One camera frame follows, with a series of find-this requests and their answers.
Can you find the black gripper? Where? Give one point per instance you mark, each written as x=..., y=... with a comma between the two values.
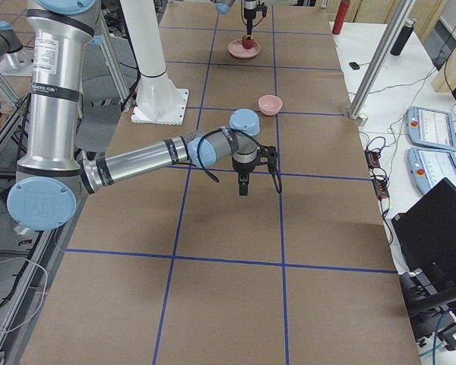
x=249, y=8
x=242, y=166

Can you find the red apple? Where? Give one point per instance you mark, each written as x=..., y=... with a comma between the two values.
x=247, y=42

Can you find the pink bowl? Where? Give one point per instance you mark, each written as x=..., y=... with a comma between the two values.
x=270, y=105

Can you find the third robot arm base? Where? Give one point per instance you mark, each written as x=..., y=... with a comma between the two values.
x=15, y=59

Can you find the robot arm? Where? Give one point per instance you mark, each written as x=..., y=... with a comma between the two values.
x=49, y=179
x=224, y=6

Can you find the pink plate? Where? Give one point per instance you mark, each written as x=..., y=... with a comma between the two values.
x=236, y=49

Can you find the red water bottle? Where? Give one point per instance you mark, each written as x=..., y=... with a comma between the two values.
x=340, y=16

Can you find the small black square device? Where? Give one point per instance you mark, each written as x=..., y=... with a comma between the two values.
x=354, y=65

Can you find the black power strip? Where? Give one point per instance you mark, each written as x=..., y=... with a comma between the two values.
x=378, y=175

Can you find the black water bottle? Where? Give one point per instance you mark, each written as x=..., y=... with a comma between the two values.
x=403, y=36

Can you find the near teach pendant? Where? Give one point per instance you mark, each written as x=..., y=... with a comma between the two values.
x=428, y=166

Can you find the teach pendant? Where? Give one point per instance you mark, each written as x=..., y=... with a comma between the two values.
x=428, y=166
x=431, y=128

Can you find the far teach pendant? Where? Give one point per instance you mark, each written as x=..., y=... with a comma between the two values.
x=431, y=128

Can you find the black laptop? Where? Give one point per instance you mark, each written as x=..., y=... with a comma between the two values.
x=427, y=233

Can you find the white camera stand pillar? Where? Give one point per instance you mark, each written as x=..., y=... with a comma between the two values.
x=158, y=100

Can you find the aluminium frame post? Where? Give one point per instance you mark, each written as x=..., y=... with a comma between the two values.
x=383, y=48

